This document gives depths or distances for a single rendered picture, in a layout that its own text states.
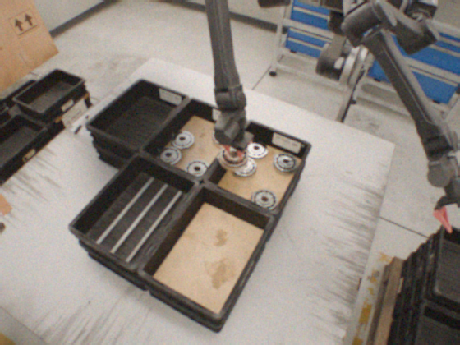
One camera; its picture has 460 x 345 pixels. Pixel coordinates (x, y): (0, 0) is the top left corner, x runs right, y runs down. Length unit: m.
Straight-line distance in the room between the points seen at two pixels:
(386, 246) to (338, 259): 1.03
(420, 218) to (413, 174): 0.42
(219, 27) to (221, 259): 0.74
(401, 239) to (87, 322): 1.98
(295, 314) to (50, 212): 1.09
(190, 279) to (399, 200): 1.89
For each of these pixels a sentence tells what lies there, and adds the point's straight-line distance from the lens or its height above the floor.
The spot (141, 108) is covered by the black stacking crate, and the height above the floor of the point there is 0.83.
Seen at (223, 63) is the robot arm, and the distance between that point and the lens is 0.93.
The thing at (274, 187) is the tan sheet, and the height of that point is 0.83.
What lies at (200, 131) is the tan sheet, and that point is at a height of 0.83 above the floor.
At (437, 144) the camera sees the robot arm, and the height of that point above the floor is 1.34.
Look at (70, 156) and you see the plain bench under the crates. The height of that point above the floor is 0.70.
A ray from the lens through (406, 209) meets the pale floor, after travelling 2.64.
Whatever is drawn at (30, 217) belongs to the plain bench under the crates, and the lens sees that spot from 1.59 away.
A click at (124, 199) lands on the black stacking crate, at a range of 1.33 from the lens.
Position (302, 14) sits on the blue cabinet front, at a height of 0.68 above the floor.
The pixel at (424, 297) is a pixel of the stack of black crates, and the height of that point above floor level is 0.49.
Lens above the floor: 1.90
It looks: 52 degrees down
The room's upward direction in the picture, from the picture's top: 4 degrees clockwise
